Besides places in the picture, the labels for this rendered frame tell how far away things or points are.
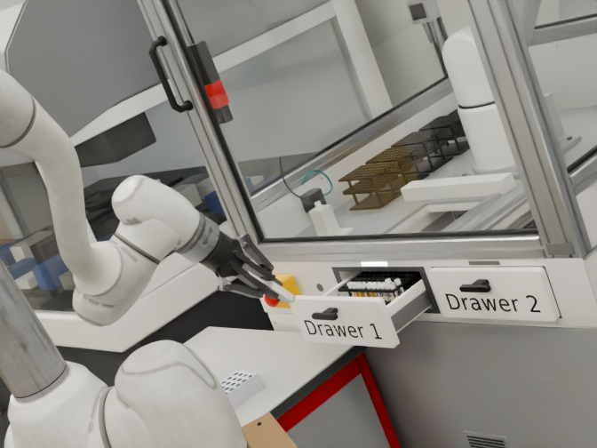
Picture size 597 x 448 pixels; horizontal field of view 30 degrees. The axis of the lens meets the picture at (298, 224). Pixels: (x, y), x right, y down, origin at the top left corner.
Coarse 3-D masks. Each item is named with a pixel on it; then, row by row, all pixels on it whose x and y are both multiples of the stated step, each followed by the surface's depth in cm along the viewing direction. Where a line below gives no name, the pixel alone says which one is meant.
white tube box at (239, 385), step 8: (232, 376) 254; (240, 376) 252; (248, 376) 251; (256, 376) 250; (224, 384) 251; (232, 384) 250; (240, 384) 247; (248, 384) 248; (256, 384) 250; (232, 392) 246; (240, 392) 247; (248, 392) 248; (232, 400) 245; (240, 400) 247
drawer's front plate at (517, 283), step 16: (432, 272) 231; (448, 272) 227; (464, 272) 224; (480, 272) 221; (496, 272) 218; (512, 272) 215; (528, 272) 212; (544, 272) 211; (448, 288) 230; (496, 288) 220; (512, 288) 217; (528, 288) 214; (544, 288) 211; (448, 304) 232; (480, 304) 225; (496, 304) 222; (512, 304) 219; (528, 304) 216; (544, 304) 213; (528, 320) 218; (544, 320) 215
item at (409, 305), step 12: (348, 276) 257; (336, 288) 254; (420, 288) 237; (396, 300) 232; (408, 300) 234; (420, 300) 236; (396, 312) 232; (408, 312) 234; (420, 312) 236; (396, 324) 232
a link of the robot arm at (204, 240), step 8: (200, 216) 212; (200, 224) 211; (208, 224) 213; (216, 224) 215; (200, 232) 211; (208, 232) 212; (216, 232) 214; (192, 240) 210; (200, 240) 211; (208, 240) 212; (216, 240) 213; (184, 248) 211; (192, 248) 211; (200, 248) 212; (208, 248) 212; (184, 256) 214; (192, 256) 213; (200, 256) 213
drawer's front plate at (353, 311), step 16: (304, 304) 245; (320, 304) 240; (336, 304) 236; (352, 304) 232; (368, 304) 229; (384, 304) 227; (320, 320) 243; (336, 320) 239; (352, 320) 235; (368, 320) 231; (384, 320) 227; (304, 336) 250; (320, 336) 246; (336, 336) 242; (368, 336) 234; (384, 336) 230
